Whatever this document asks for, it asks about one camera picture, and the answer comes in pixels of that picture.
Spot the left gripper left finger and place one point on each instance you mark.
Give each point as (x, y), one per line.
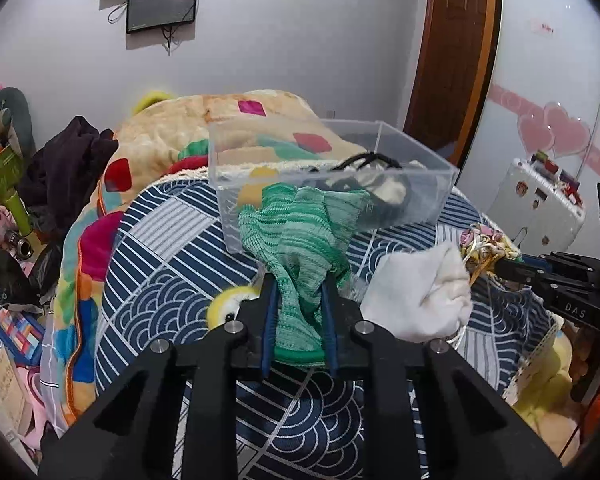
(271, 293)

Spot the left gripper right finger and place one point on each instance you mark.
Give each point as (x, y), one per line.
(329, 336)

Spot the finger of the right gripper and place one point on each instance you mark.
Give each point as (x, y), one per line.
(508, 269)

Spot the floral fabric scrunchie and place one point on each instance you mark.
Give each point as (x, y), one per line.
(482, 246)

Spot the yellow felt ball face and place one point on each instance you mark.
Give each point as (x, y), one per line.
(226, 305)

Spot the green knitted cloth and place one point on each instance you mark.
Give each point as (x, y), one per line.
(301, 235)

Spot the white drawstring pouch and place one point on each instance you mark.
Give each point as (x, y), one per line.
(420, 296)

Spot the black item in box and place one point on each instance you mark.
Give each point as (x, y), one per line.
(395, 198)

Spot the yellow felt piece in box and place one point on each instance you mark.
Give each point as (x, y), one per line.
(251, 193)

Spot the navy patterned tablecloth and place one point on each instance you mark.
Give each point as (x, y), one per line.
(170, 263)

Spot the clear plastic storage box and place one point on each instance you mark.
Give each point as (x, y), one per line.
(292, 146)

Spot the beige colourful patch blanket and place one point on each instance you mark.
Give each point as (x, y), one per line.
(164, 136)

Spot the dark purple clothing pile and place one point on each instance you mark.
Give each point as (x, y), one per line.
(62, 175)

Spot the colourful block game box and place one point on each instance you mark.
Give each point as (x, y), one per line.
(22, 336)

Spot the brown wooden door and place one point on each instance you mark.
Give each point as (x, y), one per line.
(453, 74)

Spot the green cardboard box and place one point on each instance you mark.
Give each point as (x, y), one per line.
(11, 171)

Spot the grey green plush toy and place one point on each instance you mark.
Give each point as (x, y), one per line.
(15, 123)

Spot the small black wall monitor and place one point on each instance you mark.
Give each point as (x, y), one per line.
(150, 14)

